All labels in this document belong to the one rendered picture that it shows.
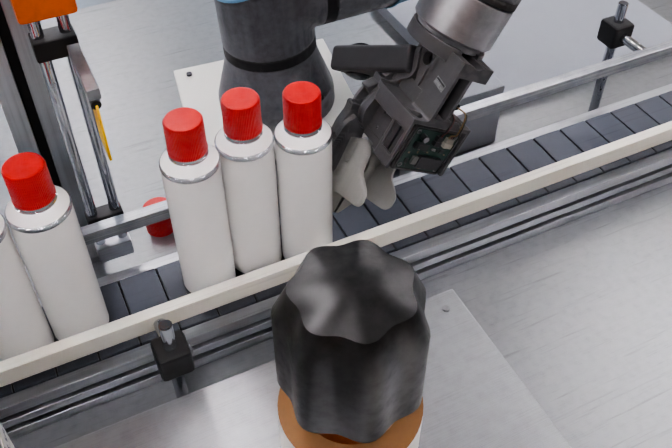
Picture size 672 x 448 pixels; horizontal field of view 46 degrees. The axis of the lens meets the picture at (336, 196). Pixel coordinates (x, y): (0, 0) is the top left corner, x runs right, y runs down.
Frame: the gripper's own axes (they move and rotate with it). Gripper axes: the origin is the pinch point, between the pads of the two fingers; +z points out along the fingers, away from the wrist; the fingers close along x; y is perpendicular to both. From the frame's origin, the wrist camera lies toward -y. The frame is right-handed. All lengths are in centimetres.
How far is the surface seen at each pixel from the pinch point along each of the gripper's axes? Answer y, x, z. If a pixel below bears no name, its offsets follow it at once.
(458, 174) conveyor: -2.0, 16.9, -3.4
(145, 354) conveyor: 5.8, -16.5, 15.9
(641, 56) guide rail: -2.7, 33.9, -22.6
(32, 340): 3.1, -26.0, 16.7
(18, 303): 3.0, -28.3, 12.3
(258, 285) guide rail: 5.0, -7.8, 7.7
